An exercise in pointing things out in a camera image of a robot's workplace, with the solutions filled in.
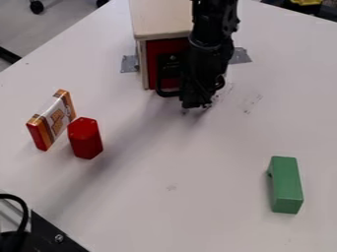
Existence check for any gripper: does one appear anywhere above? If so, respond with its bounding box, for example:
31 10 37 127
177 36 236 111

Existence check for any wooden cabinet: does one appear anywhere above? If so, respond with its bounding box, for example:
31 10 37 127
127 0 195 92

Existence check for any red hexagonal block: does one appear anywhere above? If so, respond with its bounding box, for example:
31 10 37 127
65 116 105 160

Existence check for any green block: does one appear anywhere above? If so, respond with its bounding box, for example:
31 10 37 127
264 156 305 216

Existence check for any orange and red box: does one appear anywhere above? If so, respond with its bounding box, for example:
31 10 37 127
25 89 78 153

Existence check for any black chair wheel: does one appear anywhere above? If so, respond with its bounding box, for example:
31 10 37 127
28 0 46 15

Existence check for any metal bracket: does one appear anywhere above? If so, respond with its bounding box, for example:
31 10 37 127
228 46 253 65
119 54 141 74

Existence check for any red drawer with black handle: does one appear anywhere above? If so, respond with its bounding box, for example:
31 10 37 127
144 36 193 98

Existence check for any black cable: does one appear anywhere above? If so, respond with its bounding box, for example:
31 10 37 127
0 193 31 238

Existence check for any black metal frame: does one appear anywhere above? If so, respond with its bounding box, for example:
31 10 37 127
0 210 92 252

